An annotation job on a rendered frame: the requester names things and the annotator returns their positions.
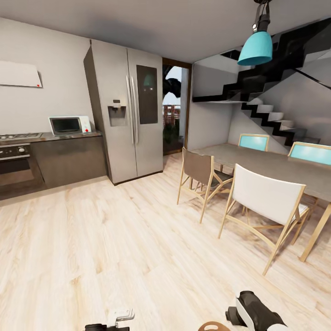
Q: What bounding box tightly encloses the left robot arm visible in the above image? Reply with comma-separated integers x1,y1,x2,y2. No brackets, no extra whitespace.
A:
85,308,135,331

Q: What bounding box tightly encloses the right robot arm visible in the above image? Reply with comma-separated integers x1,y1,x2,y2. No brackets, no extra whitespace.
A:
225,291,292,331

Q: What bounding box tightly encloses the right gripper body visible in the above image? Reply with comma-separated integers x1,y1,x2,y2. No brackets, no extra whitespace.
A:
228,306,247,326

